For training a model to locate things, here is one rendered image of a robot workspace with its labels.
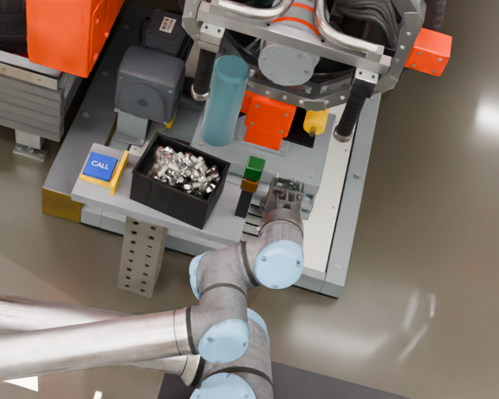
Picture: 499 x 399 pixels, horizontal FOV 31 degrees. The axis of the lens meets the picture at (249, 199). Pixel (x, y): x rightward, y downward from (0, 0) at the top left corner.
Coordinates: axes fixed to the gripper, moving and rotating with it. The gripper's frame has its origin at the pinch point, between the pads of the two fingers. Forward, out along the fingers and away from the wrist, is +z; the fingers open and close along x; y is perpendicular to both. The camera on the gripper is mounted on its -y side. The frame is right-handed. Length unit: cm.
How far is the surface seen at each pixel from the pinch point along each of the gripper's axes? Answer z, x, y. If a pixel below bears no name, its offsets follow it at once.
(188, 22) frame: 31.8, 29.3, 22.4
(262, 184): 61, 0, -31
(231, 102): 23.8, 14.8, 8.0
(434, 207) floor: 84, -59, -37
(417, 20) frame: 19.2, -21.5, 39.3
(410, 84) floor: 132, -49, -14
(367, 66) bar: 3.0, -11.0, 31.5
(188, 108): 82, 27, -21
